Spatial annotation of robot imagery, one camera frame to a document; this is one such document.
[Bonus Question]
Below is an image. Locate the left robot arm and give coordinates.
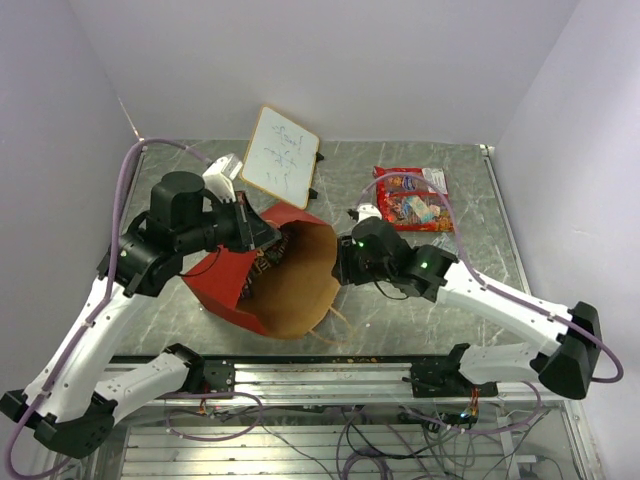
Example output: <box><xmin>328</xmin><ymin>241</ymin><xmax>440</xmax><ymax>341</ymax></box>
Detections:
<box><xmin>1</xmin><ymin>171</ymin><xmax>281</xmax><ymax>459</ymax></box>

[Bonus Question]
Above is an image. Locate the small whiteboard yellow frame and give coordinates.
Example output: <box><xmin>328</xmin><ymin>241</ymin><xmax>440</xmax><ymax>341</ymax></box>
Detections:
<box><xmin>241</xmin><ymin>105</ymin><xmax>320</xmax><ymax>210</ymax></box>

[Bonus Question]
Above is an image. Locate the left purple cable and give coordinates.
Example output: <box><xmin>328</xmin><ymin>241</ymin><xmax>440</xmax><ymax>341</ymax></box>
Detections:
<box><xmin>5</xmin><ymin>138</ymin><xmax>214</xmax><ymax>479</ymax></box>

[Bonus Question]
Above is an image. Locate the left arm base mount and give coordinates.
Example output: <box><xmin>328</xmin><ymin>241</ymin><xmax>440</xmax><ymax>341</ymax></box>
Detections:
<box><xmin>202</xmin><ymin>360</ymin><xmax>236</xmax><ymax>399</ymax></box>

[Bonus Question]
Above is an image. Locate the silver foil snack packet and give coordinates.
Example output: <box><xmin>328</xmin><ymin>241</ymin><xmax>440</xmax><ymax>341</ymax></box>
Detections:
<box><xmin>432</xmin><ymin>233</ymin><xmax>455</xmax><ymax>252</ymax></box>

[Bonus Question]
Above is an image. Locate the aluminium rail frame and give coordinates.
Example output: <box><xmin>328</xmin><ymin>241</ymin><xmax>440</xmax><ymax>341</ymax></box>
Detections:
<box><xmin>84</xmin><ymin>138</ymin><xmax>594</xmax><ymax>479</ymax></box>

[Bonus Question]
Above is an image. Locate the brown M&M packet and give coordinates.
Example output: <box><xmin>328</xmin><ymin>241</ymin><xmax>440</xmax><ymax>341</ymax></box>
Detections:
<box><xmin>239</xmin><ymin>227</ymin><xmax>294</xmax><ymax>300</ymax></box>

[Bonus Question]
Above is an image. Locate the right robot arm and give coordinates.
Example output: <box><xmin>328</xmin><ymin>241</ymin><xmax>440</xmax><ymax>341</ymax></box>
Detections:
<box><xmin>332</xmin><ymin>217</ymin><xmax>603</xmax><ymax>400</ymax></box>

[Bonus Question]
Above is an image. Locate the red cookie snack bag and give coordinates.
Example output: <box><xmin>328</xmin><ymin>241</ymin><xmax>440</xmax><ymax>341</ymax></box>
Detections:
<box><xmin>373</xmin><ymin>166</ymin><xmax>454</xmax><ymax>232</ymax></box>

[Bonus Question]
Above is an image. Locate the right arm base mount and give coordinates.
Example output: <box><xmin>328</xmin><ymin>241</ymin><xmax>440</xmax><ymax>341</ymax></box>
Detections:
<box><xmin>401</xmin><ymin>360</ymin><xmax>499</xmax><ymax>398</ymax></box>

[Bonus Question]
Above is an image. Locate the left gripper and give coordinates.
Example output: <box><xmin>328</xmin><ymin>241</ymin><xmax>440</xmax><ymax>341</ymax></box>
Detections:
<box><xmin>177</xmin><ymin>190</ymin><xmax>282</xmax><ymax>255</ymax></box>

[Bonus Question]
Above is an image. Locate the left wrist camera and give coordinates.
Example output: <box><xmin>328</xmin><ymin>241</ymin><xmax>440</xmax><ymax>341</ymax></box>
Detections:
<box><xmin>202</xmin><ymin>153</ymin><xmax>243</xmax><ymax>203</ymax></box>

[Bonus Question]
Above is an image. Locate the red paper bag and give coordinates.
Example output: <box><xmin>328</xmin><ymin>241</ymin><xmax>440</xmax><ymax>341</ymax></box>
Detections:
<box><xmin>182</xmin><ymin>203</ymin><xmax>344</xmax><ymax>340</ymax></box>

